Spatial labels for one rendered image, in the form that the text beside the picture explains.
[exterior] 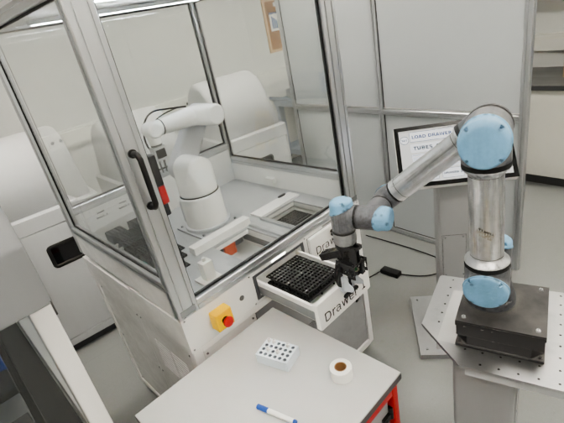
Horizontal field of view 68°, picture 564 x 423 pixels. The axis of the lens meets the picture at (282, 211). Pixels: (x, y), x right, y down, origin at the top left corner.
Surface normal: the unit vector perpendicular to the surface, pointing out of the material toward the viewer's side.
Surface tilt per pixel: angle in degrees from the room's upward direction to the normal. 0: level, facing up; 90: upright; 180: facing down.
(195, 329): 90
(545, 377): 0
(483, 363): 0
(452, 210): 90
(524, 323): 0
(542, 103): 90
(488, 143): 82
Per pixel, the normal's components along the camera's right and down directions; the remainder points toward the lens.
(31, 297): 0.69, 0.18
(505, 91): -0.76, 0.40
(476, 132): -0.48, 0.34
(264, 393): -0.18, -0.89
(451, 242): -0.15, 0.45
